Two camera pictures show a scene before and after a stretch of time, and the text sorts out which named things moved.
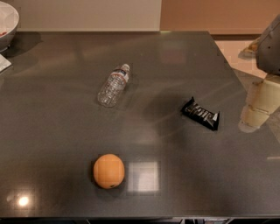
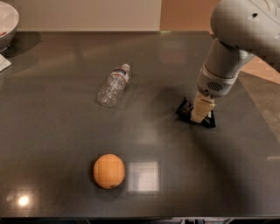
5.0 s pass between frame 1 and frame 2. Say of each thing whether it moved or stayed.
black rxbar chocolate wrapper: moved
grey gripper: moved
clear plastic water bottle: stayed
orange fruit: stayed
